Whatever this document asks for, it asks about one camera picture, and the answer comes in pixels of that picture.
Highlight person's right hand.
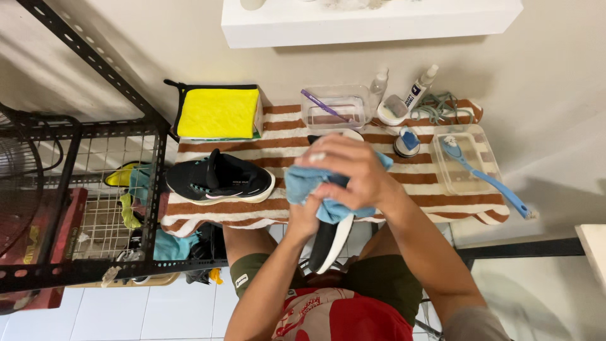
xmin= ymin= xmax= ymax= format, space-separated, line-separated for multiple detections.
xmin=294 ymin=135 xmax=405 ymax=212

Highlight white labelled spray bottle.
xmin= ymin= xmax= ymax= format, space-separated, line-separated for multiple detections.
xmin=404 ymin=64 xmax=439 ymax=111

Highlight person's leg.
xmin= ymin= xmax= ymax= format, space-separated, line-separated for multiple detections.
xmin=356 ymin=221 xmax=396 ymax=260
xmin=222 ymin=224 xmax=283 ymax=267

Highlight white table corner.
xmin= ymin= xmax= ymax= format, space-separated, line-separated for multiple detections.
xmin=575 ymin=224 xmax=606 ymax=296

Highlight purple toothbrush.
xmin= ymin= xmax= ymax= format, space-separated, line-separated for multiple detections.
xmin=300 ymin=89 xmax=354 ymax=123

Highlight person's left leg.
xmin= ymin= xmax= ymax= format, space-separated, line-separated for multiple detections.
xmin=222 ymin=224 xmax=283 ymax=267

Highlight small clear plastic container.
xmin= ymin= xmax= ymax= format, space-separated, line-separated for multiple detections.
xmin=300 ymin=85 xmax=372 ymax=130

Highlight light blue microfibre cloth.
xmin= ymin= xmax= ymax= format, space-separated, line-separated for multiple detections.
xmin=284 ymin=151 xmax=395 ymax=225

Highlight red carton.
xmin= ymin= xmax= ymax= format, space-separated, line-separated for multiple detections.
xmin=0 ymin=187 xmax=89 ymax=311

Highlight person's left hand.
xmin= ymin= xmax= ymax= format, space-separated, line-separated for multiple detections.
xmin=286 ymin=194 xmax=328 ymax=243

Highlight person's red printed shirt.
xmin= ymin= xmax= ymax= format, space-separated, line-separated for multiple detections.
xmin=272 ymin=286 xmax=414 ymax=341

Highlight black standing fan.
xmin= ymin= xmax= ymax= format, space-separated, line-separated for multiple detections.
xmin=0 ymin=102 xmax=67 ymax=259

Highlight large clear plastic tray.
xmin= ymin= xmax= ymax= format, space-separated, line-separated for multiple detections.
xmin=429 ymin=124 xmax=503 ymax=196

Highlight person's green shorts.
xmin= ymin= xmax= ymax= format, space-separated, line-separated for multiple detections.
xmin=230 ymin=252 xmax=424 ymax=328

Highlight round tin with blue sponge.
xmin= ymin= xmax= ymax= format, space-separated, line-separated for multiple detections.
xmin=393 ymin=125 xmax=421 ymax=159

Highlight blue long-handled brush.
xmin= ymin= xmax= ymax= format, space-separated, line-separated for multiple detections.
xmin=440 ymin=135 xmax=539 ymax=220

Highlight person's right leg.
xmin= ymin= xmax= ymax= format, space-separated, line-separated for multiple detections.
xmin=356 ymin=221 xmax=396 ymax=260

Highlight grey-green shoelaces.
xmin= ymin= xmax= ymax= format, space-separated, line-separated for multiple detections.
xmin=410 ymin=92 xmax=475 ymax=125

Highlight white round cream jar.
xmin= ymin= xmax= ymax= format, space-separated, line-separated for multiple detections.
xmin=377 ymin=94 xmax=409 ymax=127

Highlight white wall shelf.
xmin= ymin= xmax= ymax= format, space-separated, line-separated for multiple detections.
xmin=221 ymin=0 xmax=524 ymax=49

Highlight black bag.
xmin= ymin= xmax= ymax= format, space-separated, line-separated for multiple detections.
xmin=186 ymin=222 xmax=229 ymax=285

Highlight black sneaker white sole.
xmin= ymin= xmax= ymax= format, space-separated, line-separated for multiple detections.
xmin=303 ymin=130 xmax=366 ymax=275
xmin=165 ymin=148 xmax=276 ymax=206

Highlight yellow microfibre cloth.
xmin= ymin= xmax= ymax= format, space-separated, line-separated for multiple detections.
xmin=177 ymin=87 xmax=260 ymax=139

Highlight black metal rack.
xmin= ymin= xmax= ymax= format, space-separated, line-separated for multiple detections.
xmin=0 ymin=0 xmax=229 ymax=295

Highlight brown white striped towel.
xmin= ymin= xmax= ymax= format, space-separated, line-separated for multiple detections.
xmin=160 ymin=99 xmax=510 ymax=238

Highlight teal cloth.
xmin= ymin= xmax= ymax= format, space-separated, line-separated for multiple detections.
xmin=153 ymin=229 xmax=200 ymax=261

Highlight clear spray bottle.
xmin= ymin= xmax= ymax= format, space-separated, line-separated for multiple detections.
xmin=369 ymin=67 xmax=390 ymax=113

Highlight tan woven basket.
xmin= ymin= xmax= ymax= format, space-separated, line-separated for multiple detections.
xmin=66 ymin=272 xmax=181 ymax=289

